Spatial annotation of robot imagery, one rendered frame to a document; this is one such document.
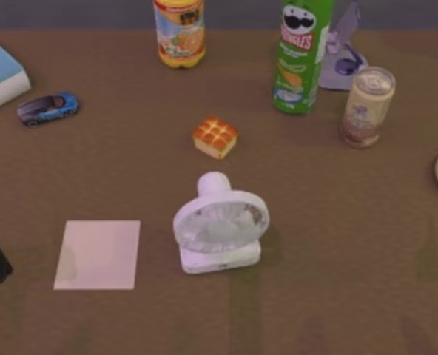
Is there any white desk fan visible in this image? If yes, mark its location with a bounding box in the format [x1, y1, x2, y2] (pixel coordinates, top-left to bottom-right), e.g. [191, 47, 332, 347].
[172, 171, 271, 275]

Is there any white square pad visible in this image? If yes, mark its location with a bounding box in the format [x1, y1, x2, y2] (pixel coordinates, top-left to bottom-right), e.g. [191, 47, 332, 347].
[53, 220, 141, 291]

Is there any toy bread loaf block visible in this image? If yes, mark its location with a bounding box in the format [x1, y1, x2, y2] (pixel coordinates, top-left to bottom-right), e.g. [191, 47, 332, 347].
[192, 115, 240, 160]

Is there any green Pringles can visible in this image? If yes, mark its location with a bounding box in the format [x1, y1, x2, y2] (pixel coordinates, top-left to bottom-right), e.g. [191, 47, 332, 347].
[272, 0, 335, 114]

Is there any orange juice bottle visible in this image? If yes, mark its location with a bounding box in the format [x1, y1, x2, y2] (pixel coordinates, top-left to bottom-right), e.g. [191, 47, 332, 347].
[152, 0, 207, 70]

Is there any beige drink can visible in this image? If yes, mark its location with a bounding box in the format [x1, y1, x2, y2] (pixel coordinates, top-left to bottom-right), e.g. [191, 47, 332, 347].
[338, 66, 397, 149]

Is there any purple stapler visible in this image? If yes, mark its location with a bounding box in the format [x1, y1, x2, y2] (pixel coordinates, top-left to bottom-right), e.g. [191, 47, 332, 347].
[317, 0, 370, 92]

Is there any blue toy car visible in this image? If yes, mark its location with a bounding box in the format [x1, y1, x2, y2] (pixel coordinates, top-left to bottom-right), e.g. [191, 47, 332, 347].
[16, 91, 81, 128]

